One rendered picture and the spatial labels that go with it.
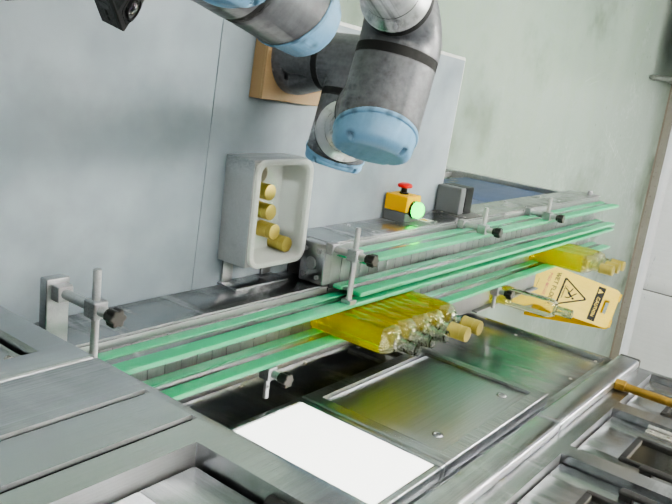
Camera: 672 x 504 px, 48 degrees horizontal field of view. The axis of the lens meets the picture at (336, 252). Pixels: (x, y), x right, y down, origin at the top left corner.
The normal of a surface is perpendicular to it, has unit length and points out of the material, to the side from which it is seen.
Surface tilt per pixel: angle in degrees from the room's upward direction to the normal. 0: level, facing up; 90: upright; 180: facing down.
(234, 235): 90
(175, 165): 0
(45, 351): 90
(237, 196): 90
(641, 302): 90
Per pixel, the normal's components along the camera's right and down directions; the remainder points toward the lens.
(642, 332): -0.61, 0.11
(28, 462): 0.12, -0.96
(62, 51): 0.78, 0.25
